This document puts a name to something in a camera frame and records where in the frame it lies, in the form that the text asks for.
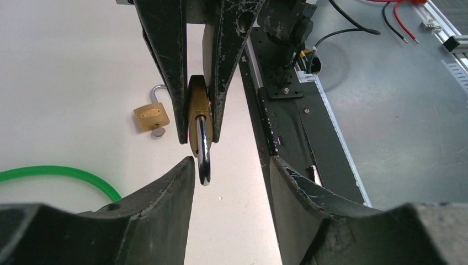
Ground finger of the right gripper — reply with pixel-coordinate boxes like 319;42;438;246
134;0;188;144
211;1;264;142

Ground red and black wires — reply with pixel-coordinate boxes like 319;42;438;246
365;0;428;45

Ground green cable lock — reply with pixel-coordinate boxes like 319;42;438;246
1;165;122;202

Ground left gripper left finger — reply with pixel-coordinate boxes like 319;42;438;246
1;156;195;264

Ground brass padlock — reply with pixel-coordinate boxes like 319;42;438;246
188;75;212;186
133;84;170;133

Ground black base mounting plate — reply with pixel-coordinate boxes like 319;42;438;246
239;27;364;204

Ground silver key in padlock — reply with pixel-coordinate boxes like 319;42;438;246
151;124;166;137

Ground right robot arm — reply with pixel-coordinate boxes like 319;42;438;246
130;0;316;144

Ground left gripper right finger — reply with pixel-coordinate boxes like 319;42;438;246
270;156;467;264

